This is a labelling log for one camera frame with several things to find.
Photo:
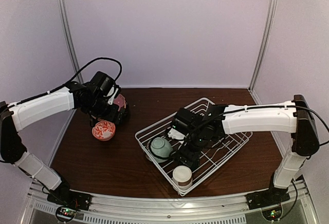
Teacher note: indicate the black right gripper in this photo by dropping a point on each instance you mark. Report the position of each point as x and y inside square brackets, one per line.
[183, 154]

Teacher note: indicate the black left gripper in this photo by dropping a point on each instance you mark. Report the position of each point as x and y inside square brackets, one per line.
[110, 115]

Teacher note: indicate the pink white floral bowl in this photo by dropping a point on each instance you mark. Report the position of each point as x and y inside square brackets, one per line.
[104, 130]

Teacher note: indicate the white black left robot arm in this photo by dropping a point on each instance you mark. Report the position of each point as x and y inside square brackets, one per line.
[99, 98]

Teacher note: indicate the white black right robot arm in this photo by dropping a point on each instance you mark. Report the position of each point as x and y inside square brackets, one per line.
[197, 131]

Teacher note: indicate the white brown cup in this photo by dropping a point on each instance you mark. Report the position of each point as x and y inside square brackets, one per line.
[182, 177]

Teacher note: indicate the pale green bowl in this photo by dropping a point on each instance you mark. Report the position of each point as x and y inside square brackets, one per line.
[160, 147]

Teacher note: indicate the right circuit board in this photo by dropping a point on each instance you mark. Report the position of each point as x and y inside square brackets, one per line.
[272, 214]

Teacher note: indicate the circuit board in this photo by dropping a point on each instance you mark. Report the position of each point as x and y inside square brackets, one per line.
[272, 214]
[65, 214]

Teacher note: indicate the left circuit board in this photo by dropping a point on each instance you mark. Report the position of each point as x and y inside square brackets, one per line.
[65, 214]

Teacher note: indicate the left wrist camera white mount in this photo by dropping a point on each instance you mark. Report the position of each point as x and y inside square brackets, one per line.
[112, 94]

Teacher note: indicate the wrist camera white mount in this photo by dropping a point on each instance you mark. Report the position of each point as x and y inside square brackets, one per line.
[176, 135]
[112, 94]

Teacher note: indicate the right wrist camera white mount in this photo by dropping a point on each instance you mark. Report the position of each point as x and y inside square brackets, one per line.
[176, 135]

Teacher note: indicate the white wire dish rack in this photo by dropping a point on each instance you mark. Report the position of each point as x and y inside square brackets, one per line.
[210, 159]

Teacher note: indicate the left aluminium frame post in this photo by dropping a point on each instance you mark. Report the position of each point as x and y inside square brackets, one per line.
[69, 40]

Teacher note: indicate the aluminium frame post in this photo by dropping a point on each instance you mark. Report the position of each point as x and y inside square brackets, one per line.
[271, 12]
[69, 40]

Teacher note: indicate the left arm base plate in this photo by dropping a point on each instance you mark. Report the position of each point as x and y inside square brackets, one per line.
[72, 199]

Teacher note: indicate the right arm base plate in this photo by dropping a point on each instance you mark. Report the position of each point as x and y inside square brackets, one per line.
[261, 199]

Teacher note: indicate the front aluminium rail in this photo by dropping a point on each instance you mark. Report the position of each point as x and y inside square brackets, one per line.
[220, 209]

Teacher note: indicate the right aluminium frame post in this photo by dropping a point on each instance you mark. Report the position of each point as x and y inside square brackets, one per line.
[271, 12]

